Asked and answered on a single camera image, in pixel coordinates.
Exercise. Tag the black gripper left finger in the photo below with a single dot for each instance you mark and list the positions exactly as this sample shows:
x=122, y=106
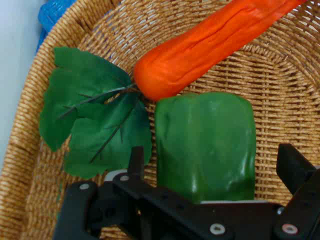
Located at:
x=155, y=215

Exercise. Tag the green toy bell pepper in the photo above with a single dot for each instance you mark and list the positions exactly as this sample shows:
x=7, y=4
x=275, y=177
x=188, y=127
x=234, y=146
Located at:
x=205, y=145

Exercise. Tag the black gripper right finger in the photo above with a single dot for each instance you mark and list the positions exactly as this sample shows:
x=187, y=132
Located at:
x=300, y=190

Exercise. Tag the orange toy carrot green leaves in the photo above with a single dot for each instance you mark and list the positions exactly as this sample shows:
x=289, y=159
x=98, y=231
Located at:
x=200, y=50

